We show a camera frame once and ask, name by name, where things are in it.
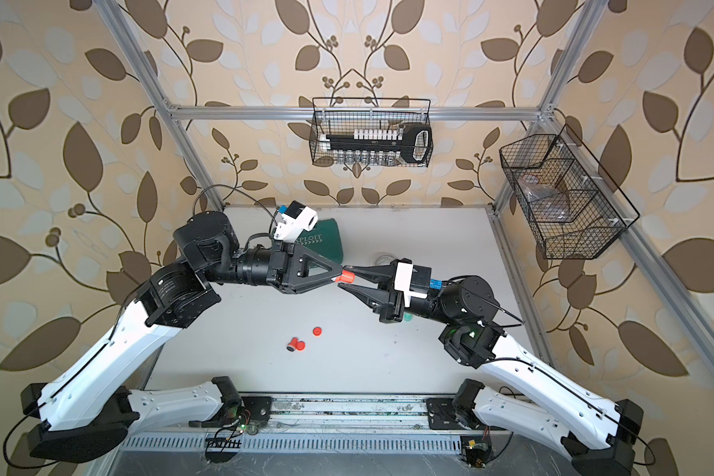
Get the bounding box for red stamp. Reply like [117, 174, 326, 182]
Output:
[336, 270, 355, 284]
[287, 337, 299, 352]

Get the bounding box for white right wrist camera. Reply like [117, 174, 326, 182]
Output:
[393, 261, 443, 307]

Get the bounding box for clear packing tape roll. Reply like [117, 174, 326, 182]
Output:
[374, 254, 397, 266]

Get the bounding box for plastic bag in basket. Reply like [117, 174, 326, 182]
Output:
[518, 174, 571, 223]

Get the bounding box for black wire basket right wall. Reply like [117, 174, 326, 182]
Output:
[499, 125, 641, 260]

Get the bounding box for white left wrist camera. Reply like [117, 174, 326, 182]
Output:
[273, 200, 319, 243]

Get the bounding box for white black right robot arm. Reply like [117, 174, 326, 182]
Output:
[334, 260, 644, 475]

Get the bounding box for black wire basket back wall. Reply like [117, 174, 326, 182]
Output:
[309, 96, 434, 169]

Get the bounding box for green plastic tool case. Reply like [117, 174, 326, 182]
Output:
[297, 218, 344, 264]

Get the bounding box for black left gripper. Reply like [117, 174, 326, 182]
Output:
[196, 241, 337, 291]

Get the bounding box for aluminium cage frame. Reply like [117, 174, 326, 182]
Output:
[101, 1, 714, 406]

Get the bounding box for black wire basket wall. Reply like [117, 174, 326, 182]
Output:
[499, 125, 641, 260]
[309, 96, 434, 169]

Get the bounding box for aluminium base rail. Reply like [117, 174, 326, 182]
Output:
[94, 391, 599, 456]

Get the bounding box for black white tool in basket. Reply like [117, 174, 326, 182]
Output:
[311, 124, 434, 165]

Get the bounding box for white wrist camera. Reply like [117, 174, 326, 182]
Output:
[273, 200, 319, 243]
[393, 261, 443, 307]

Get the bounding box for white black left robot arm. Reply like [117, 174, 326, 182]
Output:
[21, 202, 354, 469]

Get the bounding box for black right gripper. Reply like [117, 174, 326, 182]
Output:
[348, 259, 459, 328]

